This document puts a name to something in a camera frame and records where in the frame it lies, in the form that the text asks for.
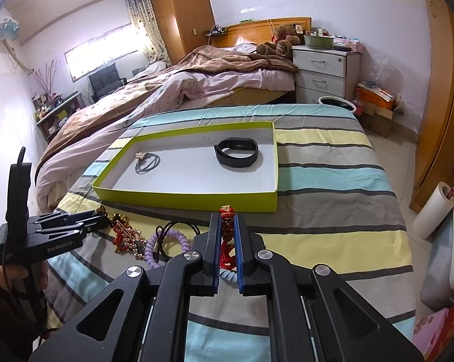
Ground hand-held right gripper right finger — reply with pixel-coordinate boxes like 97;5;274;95
235;213;426;362

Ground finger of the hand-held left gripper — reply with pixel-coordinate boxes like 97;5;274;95
29;212;99;227
36;219;111;240

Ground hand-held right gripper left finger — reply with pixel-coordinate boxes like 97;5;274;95
29;213;222;362

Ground light blue spiral hair tie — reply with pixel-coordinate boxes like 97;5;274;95
217;268;238;284

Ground gold black flower hair clip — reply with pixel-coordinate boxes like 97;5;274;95
93;205;131;230

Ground red cord amber charm bracelet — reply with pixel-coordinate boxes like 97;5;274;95
112;219;141;253

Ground dark bead red cord bracelet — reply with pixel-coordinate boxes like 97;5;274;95
217;204;238;272

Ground black charm hair tie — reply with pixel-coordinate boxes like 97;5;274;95
155;222;203;262

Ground purple spiral hair tie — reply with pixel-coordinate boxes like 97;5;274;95
143;228;192;268

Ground green shallow cardboard box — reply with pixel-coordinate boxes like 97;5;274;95
91;121;280;214

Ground person's left forearm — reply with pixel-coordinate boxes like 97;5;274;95
0;258;39;362

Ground person's left hand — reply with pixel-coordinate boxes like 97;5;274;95
1;262;50;304

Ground cluttered side desk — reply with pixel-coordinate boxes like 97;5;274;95
33;90;84;144

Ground striped bed sheet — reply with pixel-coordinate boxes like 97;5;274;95
42;103;416;362

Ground black fitness band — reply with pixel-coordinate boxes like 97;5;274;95
215;138;264;168

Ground pink flower branches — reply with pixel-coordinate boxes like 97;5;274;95
33;59;62;97

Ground black chair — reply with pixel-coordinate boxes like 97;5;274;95
88;62;127;102

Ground pink quilt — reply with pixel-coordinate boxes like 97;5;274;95
34;70;296;212

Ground window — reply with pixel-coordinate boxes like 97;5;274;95
64;23;145;83

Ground white trash bin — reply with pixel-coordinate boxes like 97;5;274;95
318;96;356;112

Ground white paper roll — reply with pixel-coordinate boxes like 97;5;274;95
413;182;454;240

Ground translucent storage bin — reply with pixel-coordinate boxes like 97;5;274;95
419;230;454;310

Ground brown fleece blanket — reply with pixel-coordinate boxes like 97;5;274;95
176;44;299;80

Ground white drawer nightstand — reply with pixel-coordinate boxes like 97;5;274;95
292;43;361;106

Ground patterned curtain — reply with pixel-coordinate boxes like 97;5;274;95
123;0;171;65

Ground pink patterned box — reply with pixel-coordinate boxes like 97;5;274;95
414;298;454;362

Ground brown teddy bear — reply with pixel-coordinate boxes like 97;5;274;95
255;23;305;61

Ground wooden headboard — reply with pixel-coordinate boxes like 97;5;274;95
221;17;312;51

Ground wooden wardrobe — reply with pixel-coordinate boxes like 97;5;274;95
148;0;216;66

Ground green basin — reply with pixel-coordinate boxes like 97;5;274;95
303;34;335;49

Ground wooden door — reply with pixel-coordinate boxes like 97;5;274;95
408;0;454;215

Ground grey flower hair tie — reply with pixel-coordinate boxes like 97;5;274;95
134;152;161;175

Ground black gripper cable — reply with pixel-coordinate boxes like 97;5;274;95
8;147;48;344

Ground covered wall air conditioner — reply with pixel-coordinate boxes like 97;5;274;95
0;9;20;42

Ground small wall shelf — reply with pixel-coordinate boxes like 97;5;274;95
204;24;229;39

